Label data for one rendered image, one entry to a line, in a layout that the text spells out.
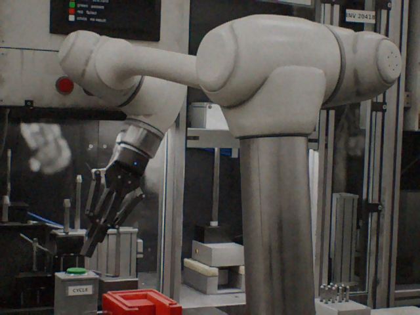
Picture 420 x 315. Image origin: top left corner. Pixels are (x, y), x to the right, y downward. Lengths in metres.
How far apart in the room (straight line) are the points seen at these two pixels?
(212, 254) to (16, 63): 0.71
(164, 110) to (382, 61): 0.61
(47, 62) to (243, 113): 0.73
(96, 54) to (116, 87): 0.08
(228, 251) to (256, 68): 1.06
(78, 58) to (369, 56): 0.63
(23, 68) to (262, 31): 0.75
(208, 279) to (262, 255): 0.94
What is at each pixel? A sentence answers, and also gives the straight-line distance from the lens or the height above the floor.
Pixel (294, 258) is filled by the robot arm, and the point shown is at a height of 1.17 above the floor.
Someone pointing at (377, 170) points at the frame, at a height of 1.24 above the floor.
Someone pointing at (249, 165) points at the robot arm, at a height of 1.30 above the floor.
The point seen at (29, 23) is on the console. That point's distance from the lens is 1.76.
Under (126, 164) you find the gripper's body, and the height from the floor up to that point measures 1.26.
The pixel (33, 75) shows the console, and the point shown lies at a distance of 1.75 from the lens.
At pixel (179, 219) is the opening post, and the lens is 1.89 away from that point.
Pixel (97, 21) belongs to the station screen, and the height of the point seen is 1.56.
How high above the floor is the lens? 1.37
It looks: 3 degrees down
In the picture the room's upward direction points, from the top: 2 degrees clockwise
